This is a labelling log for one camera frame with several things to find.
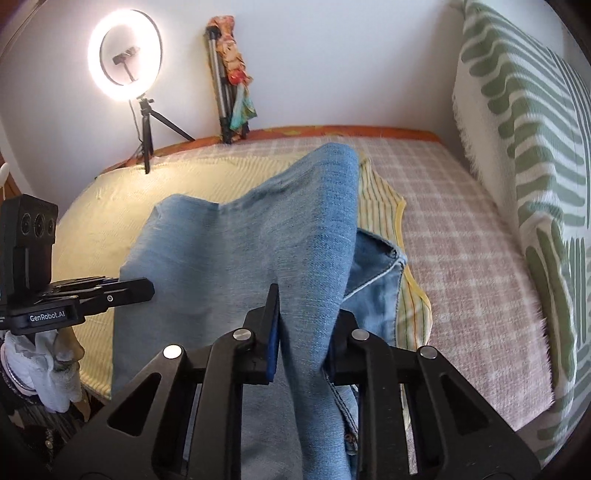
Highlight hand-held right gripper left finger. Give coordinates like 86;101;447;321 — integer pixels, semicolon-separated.
53;283;282;480

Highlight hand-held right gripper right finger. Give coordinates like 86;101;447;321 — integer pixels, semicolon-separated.
323;310;541;480

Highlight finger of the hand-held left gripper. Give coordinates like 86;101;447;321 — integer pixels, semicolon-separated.
74;278;155;309
48;275;122;296

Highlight light blue denim pants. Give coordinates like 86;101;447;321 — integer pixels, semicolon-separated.
111;142;409;480

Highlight person's left forearm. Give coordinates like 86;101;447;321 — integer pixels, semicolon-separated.
0;369;93;468

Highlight pale yellow ribbed blanket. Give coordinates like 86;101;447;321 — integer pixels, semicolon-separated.
53;154;305;402

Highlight yellow striped garment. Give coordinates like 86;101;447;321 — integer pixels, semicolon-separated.
355;154;433;444

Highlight black tripod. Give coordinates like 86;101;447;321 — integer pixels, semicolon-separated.
124;97;197;175

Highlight beige checked blanket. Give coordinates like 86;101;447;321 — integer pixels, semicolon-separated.
198;136;555;430

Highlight black phone holder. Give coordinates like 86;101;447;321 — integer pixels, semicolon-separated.
112;46;141;83

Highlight orange bed sheet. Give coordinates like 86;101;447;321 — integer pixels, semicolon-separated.
95;124;441;178

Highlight folded silver tripod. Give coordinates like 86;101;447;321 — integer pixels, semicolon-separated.
204;25;236;145

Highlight folded tripod with colourful cloth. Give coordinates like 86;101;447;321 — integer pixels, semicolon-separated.
209;16;258;139

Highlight green white patterned pillow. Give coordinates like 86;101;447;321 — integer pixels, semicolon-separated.
451;0;591;467

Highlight lit ring light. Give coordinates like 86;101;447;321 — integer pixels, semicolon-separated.
88;9;163;103

